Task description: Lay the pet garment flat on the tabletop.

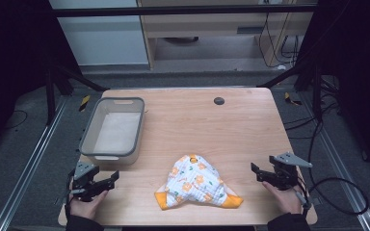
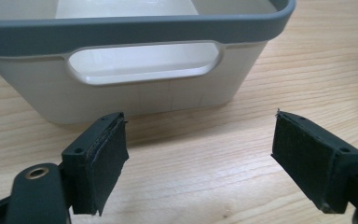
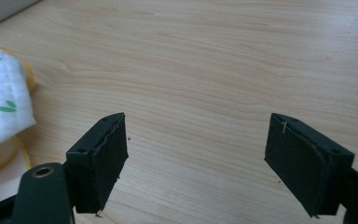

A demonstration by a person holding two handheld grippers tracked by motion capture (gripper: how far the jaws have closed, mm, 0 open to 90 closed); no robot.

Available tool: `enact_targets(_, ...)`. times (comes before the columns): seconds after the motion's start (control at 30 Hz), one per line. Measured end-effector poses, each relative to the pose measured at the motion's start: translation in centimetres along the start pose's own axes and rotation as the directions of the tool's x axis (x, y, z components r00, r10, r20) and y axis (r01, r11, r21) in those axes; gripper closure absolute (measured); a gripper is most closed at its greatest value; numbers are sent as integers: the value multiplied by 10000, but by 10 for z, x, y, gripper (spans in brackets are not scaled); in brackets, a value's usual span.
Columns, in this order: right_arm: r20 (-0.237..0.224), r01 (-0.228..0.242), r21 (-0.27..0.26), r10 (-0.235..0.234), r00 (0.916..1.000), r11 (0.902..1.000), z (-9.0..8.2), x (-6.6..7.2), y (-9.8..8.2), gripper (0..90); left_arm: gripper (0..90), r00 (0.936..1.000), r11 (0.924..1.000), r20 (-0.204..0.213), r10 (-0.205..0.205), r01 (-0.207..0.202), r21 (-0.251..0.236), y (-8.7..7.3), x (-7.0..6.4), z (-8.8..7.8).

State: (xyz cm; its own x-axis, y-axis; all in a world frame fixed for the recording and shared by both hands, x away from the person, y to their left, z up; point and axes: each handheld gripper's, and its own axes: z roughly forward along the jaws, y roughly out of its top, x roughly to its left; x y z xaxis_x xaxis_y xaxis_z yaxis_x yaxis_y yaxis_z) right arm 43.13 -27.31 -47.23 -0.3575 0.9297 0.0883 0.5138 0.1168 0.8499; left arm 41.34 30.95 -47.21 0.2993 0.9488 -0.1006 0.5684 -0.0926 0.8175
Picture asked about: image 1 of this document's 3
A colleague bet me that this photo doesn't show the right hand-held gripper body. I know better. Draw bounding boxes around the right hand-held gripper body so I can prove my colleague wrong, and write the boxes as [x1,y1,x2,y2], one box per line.
[268,151,314,191]

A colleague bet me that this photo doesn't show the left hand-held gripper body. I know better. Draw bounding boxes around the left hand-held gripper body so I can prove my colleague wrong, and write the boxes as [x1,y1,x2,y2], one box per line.
[68,161,101,203]

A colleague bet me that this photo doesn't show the person's left hand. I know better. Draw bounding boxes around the person's left hand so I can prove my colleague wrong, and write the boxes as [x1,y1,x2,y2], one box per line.
[68,190,110,221]

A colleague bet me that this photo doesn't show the person's right hand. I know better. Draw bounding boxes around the person's right hand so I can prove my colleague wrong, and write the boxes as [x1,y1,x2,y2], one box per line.
[261,180,304,216]

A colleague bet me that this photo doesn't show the white basket with grey rim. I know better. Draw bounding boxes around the white basket with grey rim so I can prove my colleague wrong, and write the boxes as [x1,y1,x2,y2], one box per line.
[78,96,146,167]

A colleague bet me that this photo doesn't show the white orange floral baby cloth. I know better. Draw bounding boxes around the white orange floral baby cloth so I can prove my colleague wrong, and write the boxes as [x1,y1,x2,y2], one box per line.
[153,154,245,212]

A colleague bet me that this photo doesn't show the yellow black striped tape piece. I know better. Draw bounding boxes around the yellow black striped tape piece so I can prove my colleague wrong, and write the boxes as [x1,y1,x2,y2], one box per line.
[283,91,303,107]
[78,94,92,113]

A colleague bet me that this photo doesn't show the black metal stand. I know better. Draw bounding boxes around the black metal stand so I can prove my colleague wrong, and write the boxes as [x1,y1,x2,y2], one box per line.
[43,61,109,127]
[257,57,324,123]

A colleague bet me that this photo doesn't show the white cabinet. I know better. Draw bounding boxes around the white cabinet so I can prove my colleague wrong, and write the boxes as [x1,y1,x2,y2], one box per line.
[48,0,150,67]

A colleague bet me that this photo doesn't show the light wooden desk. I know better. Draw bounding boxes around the light wooden desk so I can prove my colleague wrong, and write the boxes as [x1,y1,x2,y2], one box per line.
[136,0,316,70]

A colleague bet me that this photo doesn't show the grey cable plug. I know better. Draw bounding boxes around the grey cable plug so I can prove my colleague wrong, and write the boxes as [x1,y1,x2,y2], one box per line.
[294,190,322,219]

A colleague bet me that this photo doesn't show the aluminium floor rail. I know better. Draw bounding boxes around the aluminium floor rail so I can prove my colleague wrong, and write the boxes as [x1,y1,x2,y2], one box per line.
[300,91,370,231]
[0,95,69,231]

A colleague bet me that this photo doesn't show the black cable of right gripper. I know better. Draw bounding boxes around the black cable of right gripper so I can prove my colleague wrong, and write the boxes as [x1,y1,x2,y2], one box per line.
[306,118,370,217]

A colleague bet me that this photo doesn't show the thin black floor cable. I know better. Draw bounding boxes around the thin black floor cable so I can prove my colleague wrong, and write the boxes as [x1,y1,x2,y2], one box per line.
[4,109,29,131]

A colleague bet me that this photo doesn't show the black cables under desk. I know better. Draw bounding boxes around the black cables under desk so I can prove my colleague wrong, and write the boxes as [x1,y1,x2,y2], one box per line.
[257,12,301,69]

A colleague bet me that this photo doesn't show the black horizontal frame bar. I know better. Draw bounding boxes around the black horizontal frame bar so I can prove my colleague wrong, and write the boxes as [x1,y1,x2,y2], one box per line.
[48,3,320,18]

